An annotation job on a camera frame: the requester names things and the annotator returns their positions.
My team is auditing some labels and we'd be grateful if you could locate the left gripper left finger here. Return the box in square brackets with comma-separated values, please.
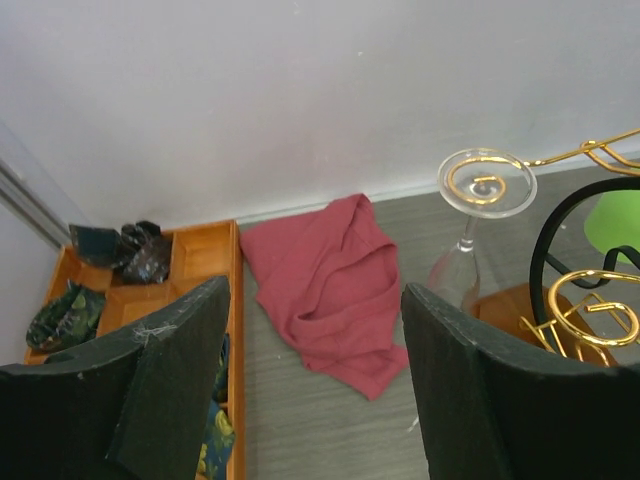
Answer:
[1, 276, 231, 479]

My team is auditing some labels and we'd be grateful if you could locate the dark navy folded cloth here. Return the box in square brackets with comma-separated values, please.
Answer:
[69, 220, 172, 285]

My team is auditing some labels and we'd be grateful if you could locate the blue yellow floral cloth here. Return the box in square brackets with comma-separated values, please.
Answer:
[197, 333, 236, 479]

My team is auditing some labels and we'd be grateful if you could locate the gold wire glass rack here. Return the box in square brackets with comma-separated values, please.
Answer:
[447, 127, 640, 369]

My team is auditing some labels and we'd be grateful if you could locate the maroon cloth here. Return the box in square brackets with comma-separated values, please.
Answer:
[240, 194, 408, 401]

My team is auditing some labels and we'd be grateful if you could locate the clear wine glass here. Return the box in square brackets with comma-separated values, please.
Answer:
[427, 148, 537, 312]

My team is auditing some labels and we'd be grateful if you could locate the wooden compartment tray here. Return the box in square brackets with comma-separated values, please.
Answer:
[1, 221, 245, 479]

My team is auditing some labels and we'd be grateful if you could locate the dark green patterned cloth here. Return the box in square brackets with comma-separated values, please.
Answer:
[26, 280, 106, 354]

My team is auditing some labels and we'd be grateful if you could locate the green goblet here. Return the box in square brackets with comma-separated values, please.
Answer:
[584, 190, 640, 254]

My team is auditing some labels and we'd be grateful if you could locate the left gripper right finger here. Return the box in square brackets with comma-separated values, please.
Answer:
[401, 283, 639, 479]

